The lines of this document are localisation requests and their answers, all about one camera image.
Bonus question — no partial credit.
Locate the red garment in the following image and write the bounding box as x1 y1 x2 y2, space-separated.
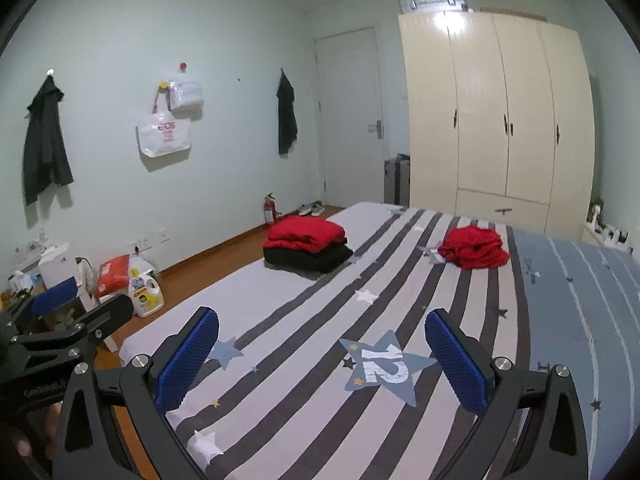
437 226 510 270

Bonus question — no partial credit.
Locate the red sweater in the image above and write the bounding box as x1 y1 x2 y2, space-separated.
264 216 347 254

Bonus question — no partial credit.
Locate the person's left hand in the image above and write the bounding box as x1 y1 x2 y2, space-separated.
11 402 63 460

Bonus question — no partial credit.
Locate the red plastic package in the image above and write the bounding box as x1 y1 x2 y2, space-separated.
94 255 130 298

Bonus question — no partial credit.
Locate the blue-grey striped quilt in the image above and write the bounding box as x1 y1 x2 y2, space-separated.
514 230 639 479

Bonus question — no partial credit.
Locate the white detergent bottle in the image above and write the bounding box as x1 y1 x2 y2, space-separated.
128 266 165 318

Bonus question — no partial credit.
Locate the dark coat on left hook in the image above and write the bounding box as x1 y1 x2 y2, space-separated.
23 75 74 206

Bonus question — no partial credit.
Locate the striped star bed sheet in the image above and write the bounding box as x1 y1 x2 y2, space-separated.
120 203 529 479

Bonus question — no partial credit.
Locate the white bedside cabinet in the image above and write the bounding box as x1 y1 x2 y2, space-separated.
582 197 634 255

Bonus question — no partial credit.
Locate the black folded garment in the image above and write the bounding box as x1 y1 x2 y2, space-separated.
264 244 354 274

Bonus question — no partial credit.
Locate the white EOS shopping bag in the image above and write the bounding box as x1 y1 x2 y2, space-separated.
136 87 192 158

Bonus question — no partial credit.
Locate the red fire extinguisher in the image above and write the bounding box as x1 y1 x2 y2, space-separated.
262 193 279 226

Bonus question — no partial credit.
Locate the grey suitcase by door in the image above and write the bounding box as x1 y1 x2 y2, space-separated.
384 154 410 207

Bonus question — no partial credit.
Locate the pair of grey shoes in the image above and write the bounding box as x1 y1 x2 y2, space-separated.
297 202 326 217

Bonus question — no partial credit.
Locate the clear plastic bag on hook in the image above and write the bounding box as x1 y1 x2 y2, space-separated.
168 77 204 110

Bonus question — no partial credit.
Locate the cream wardrobe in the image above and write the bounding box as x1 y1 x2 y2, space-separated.
399 12 594 240

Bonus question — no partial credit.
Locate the black jacket on hook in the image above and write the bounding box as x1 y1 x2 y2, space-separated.
277 70 298 156

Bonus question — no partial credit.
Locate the white room door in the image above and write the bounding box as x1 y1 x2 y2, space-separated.
316 28 384 207

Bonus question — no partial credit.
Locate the silver suitcase on wardrobe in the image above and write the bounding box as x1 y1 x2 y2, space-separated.
399 0 469 14

